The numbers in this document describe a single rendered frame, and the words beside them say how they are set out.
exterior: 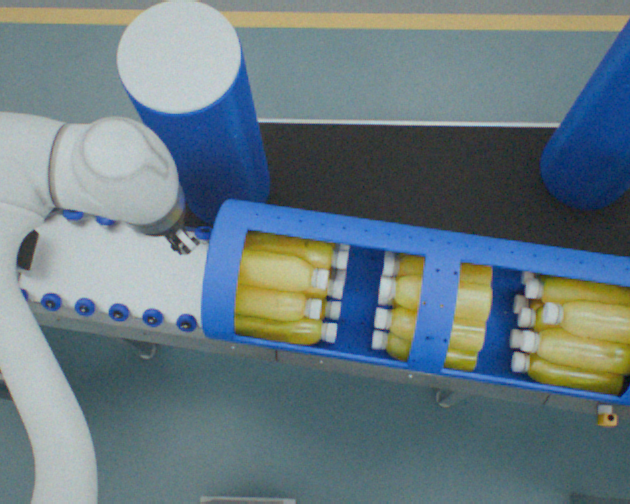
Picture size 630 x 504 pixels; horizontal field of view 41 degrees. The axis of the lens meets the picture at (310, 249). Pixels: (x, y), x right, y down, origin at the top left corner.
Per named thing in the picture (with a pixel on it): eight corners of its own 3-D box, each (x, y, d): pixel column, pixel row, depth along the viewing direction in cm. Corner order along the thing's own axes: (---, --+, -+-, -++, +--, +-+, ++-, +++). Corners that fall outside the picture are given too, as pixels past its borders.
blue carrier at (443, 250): (625, 410, 175) (679, 407, 148) (214, 344, 181) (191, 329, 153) (636, 277, 181) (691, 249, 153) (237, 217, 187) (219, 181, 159)
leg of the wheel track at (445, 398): (452, 408, 269) (487, 389, 208) (434, 405, 269) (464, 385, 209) (455, 390, 270) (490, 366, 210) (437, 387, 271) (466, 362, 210)
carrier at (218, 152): (272, 146, 278) (187, 143, 279) (245, 2, 193) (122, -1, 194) (268, 228, 270) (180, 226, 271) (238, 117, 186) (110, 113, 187)
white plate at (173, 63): (243, 0, 192) (244, 3, 193) (122, -3, 193) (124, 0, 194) (236, 113, 185) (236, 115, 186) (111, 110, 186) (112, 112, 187)
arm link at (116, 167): (190, 155, 107) (89, 141, 107) (166, 105, 91) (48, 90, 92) (175, 236, 104) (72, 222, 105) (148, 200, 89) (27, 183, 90)
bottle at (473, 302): (489, 283, 163) (391, 268, 165) (494, 287, 156) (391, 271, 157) (483, 319, 164) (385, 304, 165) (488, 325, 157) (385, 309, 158)
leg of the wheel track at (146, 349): (154, 360, 275) (103, 328, 215) (137, 357, 276) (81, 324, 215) (157, 342, 277) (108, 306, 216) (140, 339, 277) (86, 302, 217)
